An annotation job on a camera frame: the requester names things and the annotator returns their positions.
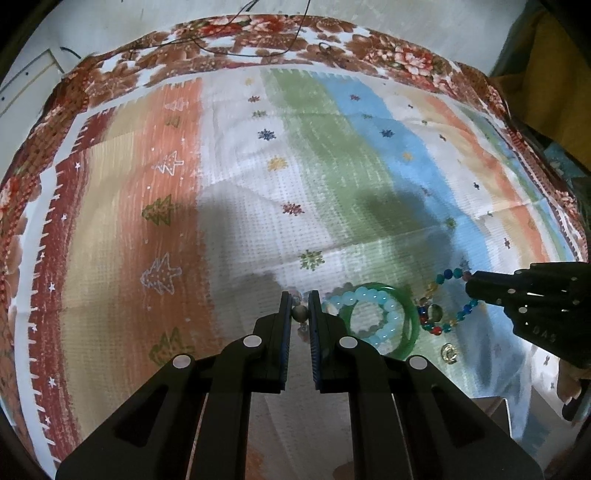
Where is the striped colourful mat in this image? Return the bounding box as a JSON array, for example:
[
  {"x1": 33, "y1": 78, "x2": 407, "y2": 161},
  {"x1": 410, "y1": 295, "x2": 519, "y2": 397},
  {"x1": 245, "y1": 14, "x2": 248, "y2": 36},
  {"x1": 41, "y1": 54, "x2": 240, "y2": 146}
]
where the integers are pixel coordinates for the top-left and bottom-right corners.
[{"x1": 8, "y1": 64, "x2": 583, "y2": 467}]

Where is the light blue bead bracelet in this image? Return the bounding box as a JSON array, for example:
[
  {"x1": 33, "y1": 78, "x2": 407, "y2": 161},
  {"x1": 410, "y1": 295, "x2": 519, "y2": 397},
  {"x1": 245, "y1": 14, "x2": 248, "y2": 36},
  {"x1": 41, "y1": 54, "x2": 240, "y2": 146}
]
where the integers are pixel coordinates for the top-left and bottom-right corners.
[{"x1": 327, "y1": 286, "x2": 404, "y2": 348}]

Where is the silver metal tin box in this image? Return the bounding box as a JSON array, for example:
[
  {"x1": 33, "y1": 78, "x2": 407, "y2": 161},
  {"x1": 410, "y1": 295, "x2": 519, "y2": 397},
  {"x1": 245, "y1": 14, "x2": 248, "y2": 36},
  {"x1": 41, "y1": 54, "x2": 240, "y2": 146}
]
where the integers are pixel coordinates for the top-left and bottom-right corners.
[{"x1": 473, "y1": 396, "x2": 512, "y2": 437}]

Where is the black power cable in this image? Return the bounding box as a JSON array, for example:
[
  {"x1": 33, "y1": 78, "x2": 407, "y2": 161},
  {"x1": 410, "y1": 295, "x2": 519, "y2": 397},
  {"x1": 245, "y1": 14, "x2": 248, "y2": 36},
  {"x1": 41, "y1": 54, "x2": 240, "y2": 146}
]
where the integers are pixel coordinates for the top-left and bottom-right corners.
[
  {"x1": 124, "y1": 0, "x2": 260, "y2": 59},
  {"x1": 193, "y1": 0, "x2": 341, "y2": 59}
]

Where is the white bed headboard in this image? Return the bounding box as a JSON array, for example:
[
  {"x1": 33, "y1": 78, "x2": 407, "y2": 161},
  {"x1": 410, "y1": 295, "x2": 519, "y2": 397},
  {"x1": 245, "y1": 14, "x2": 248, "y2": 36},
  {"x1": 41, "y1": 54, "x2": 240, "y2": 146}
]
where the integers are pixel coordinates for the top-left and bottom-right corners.
[{"x1": 1, "y1": 48, "x2": 63, "y2": 163}]

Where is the multicolour glass bead bracelet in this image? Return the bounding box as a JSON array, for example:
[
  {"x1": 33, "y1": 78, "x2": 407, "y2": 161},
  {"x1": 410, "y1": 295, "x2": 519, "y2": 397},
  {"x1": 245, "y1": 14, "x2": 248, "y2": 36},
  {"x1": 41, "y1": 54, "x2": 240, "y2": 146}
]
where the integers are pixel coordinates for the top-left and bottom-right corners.
[{"x1": 417, "y1": 267, "x2": 482, "y2": 337}]

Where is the red floral bed sheet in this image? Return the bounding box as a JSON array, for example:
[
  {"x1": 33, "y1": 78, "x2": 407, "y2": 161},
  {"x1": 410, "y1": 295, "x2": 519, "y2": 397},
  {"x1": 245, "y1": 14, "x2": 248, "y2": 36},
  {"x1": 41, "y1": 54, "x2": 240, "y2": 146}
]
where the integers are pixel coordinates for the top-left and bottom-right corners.
[{"x1": 0, "y1": 13, "x2": 590, "y2": 416}]

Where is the green jade bangle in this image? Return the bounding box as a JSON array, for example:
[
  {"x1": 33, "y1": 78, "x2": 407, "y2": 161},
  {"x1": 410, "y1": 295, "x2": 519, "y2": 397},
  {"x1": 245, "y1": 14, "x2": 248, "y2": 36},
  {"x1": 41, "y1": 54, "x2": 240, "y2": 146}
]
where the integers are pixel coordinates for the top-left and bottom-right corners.
[{"x1": 329, "y1": 282, "x2": 421, "y2": 360}]

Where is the yellow hanging cloth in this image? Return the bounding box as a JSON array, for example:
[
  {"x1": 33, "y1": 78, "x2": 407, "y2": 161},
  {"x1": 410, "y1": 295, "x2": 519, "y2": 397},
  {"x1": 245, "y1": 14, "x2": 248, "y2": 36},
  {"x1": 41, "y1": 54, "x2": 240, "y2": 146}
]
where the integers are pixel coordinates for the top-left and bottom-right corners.
[{"x1": 492, "y1": 1, "x2": 590, "y2": 168}]

